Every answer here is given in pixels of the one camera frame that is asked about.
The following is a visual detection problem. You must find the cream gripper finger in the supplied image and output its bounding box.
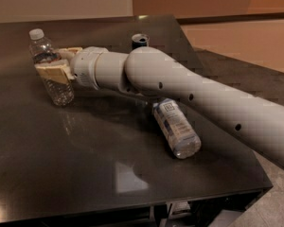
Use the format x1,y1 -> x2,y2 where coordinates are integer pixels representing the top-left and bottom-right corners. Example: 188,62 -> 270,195
55,47 -> 81,61
35,61 -> 75,84

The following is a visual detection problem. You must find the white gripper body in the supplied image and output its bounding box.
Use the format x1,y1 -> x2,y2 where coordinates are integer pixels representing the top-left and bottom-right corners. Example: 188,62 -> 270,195
70,46 -> 107,90

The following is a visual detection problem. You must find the clear plastic water bottle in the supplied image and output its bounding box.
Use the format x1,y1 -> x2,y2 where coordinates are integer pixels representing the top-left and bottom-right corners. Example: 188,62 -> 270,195
29,28 -> 74,106

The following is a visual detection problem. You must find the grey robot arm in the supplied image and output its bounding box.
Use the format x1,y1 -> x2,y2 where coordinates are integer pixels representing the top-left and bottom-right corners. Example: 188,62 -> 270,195
35,46 -> 284,169

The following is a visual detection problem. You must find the white labelled water bottle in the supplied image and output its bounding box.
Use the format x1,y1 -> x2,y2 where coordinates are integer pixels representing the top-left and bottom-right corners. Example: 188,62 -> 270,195
152,99 -> 202,159

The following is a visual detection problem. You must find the blue silver energy drink can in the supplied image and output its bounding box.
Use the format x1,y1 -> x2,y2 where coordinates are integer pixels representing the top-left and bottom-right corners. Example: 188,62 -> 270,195
132,33 -> 150,49

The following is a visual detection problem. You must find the dark rug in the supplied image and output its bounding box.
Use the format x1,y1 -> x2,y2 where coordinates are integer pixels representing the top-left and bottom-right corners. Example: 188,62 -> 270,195
194,48 -> 284,106

